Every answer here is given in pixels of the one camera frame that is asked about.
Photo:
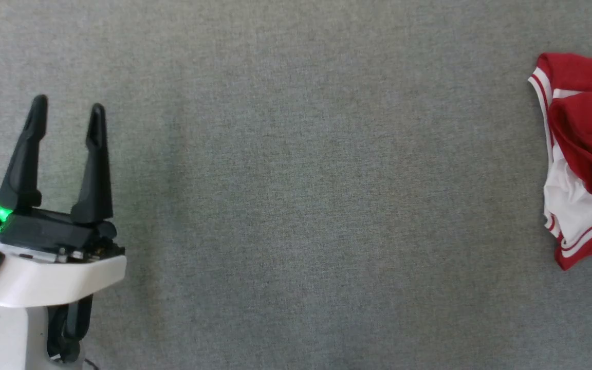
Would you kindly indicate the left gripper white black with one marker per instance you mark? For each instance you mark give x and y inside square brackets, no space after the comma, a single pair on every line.
[54,272]

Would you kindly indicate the red and white jersey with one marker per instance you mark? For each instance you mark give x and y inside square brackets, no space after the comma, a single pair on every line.
[589,118]

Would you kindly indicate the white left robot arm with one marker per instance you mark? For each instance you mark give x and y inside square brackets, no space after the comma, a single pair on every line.
[3,339]

